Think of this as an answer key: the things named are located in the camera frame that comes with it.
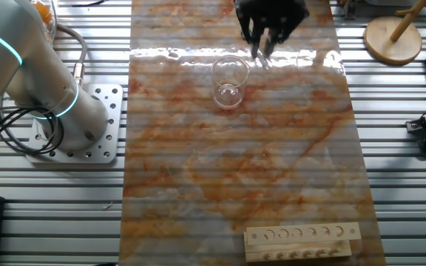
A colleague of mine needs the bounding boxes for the clear plastic fruit tray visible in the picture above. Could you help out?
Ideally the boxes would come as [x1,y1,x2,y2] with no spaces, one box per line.
[31,0,59,47]

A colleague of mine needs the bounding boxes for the wooden test tube rack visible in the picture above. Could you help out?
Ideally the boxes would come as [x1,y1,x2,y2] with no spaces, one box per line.
[243,221,362,263]

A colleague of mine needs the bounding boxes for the orange marble pattern mat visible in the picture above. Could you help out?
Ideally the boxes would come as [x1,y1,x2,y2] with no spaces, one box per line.
[118,0,387,266]

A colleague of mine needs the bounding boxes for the black cable bundle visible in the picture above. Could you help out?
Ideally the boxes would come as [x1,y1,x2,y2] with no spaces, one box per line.
[0,105,65,156]

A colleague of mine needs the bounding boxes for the grey robot power cable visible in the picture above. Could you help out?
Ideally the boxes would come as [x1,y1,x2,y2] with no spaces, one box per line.
[55,22,89,86]

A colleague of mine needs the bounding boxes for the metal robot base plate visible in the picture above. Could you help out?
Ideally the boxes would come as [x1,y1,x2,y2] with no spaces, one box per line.
[26,83,124,166]

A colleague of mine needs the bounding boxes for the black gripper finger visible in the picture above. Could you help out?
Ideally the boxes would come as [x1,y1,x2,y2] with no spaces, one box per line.
[234,10,264,61]
[263,13,310,59]

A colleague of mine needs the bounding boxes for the clear glass beaker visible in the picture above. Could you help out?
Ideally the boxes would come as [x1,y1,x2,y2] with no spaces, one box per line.
[210,55,251,110]

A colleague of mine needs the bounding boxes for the clear glass test tube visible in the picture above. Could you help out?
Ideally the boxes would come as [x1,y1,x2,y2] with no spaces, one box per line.
[255,50,272,72]

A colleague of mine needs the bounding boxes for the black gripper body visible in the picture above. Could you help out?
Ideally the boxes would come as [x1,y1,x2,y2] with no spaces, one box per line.
[234,0,307,30]

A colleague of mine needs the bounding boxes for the orange fruit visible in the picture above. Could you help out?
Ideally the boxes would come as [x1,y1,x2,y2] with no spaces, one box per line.
[34,1,54,24]

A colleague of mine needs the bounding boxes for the thin black cable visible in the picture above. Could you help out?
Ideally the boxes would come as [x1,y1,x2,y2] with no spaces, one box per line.
[71,0,106,7]

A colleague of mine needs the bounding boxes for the wooden stand with round base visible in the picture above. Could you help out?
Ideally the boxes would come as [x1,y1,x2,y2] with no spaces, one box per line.
[363,0,426,67]

